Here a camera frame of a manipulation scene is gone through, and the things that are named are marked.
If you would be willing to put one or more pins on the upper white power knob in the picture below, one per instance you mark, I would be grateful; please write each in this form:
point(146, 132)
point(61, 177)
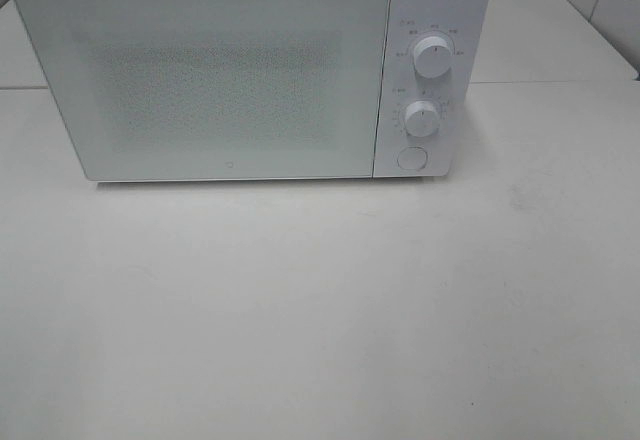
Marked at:
point(432, 55)

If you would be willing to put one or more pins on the round white door button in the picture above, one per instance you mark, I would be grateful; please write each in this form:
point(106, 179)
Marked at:
point(412, 159)

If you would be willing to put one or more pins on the white microwave oven body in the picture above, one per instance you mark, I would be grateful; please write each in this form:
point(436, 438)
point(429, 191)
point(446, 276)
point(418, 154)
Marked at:
point(430, 5)

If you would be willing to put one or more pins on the white timer knob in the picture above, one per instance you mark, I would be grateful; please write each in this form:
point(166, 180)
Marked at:
point(422, 118)

